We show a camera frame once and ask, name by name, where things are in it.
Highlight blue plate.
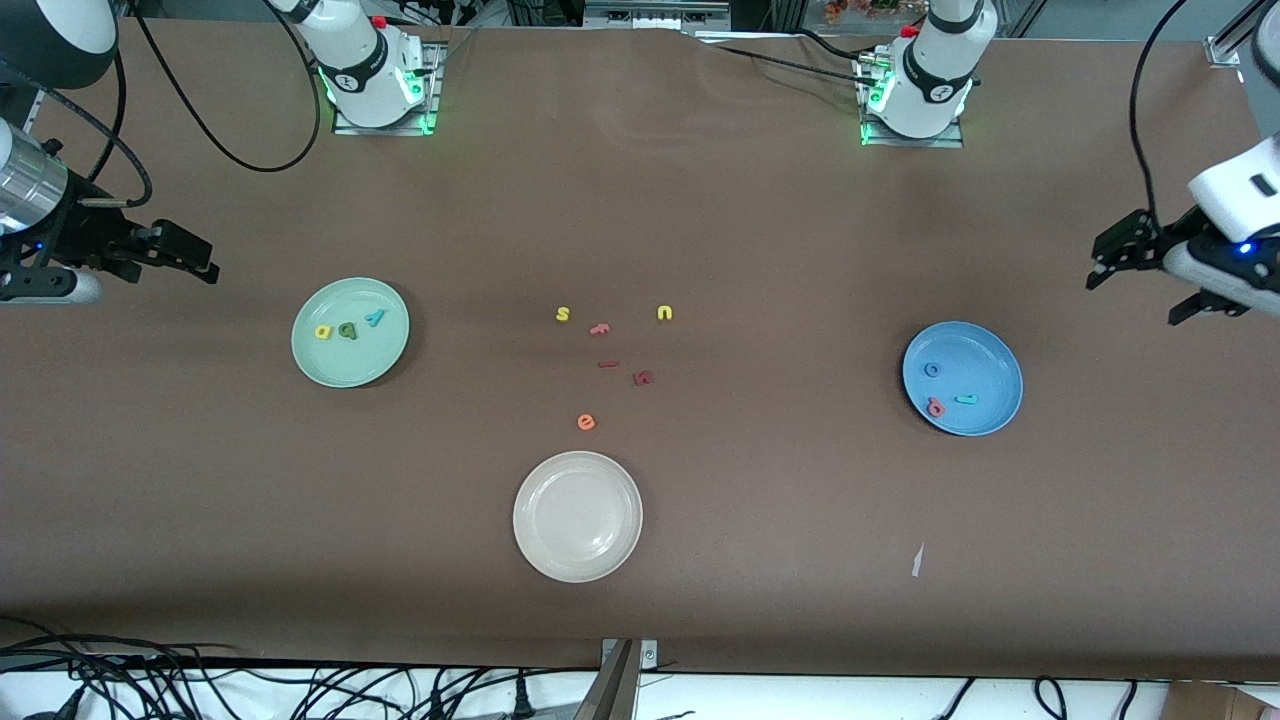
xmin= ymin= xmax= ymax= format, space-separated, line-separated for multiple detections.
xmin=901 ymin=320 xmax=1025 ymax=438

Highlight light green plate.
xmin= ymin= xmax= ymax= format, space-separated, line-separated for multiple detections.
xmin=290 ymin=277 xmax=411 ymax=389

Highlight brown table cover sheet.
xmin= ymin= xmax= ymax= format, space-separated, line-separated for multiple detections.
xmin=0 ymin=18 xmax=1280 ymax=681

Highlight orange artificial flowers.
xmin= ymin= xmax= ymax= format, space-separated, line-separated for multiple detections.
xmin=825 ymin=0 xmax=926 ymax=23

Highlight cardboard box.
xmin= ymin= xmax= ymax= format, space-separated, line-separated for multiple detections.
xmin=1165 ymin=680 xmax=1280 ymax=720

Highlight beige plate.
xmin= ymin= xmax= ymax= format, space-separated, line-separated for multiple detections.
xmin=512 ymin=450 xmax=644 ymax=584

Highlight grey power strip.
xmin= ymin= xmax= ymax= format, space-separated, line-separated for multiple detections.
xmin=583 ymin=0 xmax=732 ymax=33

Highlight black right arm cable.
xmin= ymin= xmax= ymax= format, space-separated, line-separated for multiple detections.
xmin=40 ymin=0 xmax=323 ymax=211

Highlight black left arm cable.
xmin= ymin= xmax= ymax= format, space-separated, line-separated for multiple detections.
xmin=1130 ymin=0 xmax=1196 ymax=236

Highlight aluminium frame rail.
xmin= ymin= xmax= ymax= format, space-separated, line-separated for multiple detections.
xmin=22 ymin=88 xmax=56 ymax=146
xmin=1205 ymin=0 xmax=1280 ymax=69

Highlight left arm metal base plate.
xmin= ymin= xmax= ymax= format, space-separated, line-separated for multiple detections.
xmin=858 ymin=50 xmax=966 ymax=149

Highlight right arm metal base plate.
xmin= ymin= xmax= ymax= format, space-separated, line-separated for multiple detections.
xmin=332 ymin=40 xmax=446 ymax=137

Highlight black tangled floor cables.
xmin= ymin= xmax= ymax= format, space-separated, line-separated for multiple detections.
xmin=0 ymin=615 xmax=601 ymax=720

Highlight black cable to arm base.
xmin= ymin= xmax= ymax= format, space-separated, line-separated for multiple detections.
xmin=690 ymin=35 xmax=881 ymax=86

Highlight grey metal post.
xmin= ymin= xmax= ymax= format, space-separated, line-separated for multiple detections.
xmin=575 ymin=638 xmax=638 ymax=720

